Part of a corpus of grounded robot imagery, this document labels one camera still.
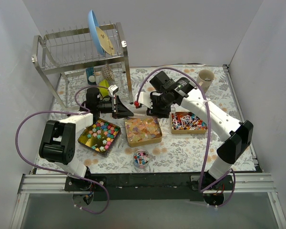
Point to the floral table mat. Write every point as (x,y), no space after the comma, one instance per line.
(175,153)

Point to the clear round candy jar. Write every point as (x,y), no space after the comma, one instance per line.
(141,159)

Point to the beige ceramic mug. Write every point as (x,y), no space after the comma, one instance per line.
(205,78)

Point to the gold tin of gummy candies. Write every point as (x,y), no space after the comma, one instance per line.
(142,130)

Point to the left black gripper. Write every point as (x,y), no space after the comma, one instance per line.
(116,107)

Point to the blue plate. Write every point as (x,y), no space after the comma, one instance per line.
(93,24)

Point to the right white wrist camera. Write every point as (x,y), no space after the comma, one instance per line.
(142,98)

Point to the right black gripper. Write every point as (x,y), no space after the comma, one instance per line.
(157,105)

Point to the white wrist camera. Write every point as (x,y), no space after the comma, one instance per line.
(142,98)
(112,90)

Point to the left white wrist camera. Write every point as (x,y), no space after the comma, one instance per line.
(112,90)

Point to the patterned ceramic cup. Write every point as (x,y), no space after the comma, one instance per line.
(107,73)

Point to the aluminium frame rail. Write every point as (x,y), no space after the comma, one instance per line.
(55,183)

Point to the lime green bowl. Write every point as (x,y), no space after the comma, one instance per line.
(103,85)

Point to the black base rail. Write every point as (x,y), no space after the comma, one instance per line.
(145,186)

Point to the steel dish rack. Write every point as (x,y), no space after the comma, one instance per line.
(61,58)

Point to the gold tin of star candies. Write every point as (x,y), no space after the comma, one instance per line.
(100,137)

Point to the gold tin of lollipops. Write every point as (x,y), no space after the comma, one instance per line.
(187,123)

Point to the blue white mug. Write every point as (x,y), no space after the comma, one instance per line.
(90,76)

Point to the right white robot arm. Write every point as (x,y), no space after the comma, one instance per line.
(188,94)

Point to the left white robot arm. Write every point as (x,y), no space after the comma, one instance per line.
(58,140)

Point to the cream floral plate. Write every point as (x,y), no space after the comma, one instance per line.
(105,42)

